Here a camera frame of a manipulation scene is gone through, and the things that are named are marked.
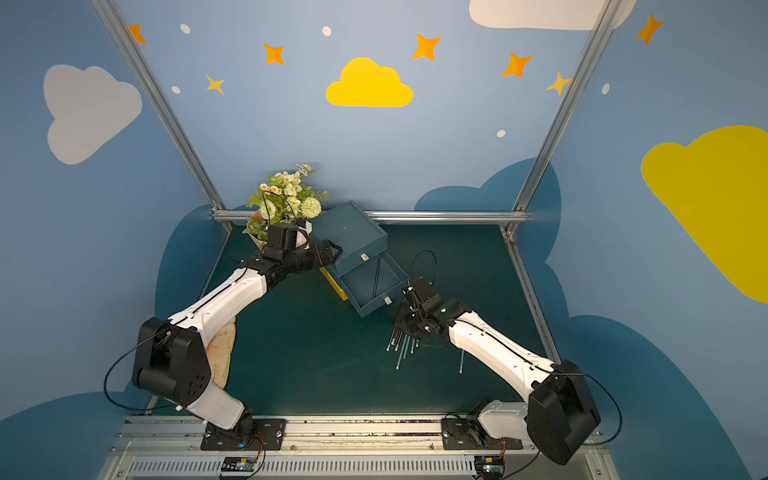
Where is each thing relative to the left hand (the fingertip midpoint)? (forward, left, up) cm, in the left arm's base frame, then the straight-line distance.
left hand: (332, 250), depth 87 cm
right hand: (-18, -20, -9) cm, 28 cm away
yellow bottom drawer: (-3, +1, -14) cm, 15 cm away
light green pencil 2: (-26, -39, -20) cm, 51 cm away
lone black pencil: (+6, -13, -14) cm, 20 cm away
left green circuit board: (-51, +18, -21) cm, 58 cm away
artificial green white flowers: (+13, +14, +9) cm, 21 cm away
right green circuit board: (-50, -44, -23) cm, 70 cm away
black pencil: (-20, -18, -20) cm, 34 cm away
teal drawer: (-5, -8, -10) cm, 13 cm away
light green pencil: (-21, -25, -21) cm, 39 cm away
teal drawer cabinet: (+8, -6, +1) cm, 10 cm away
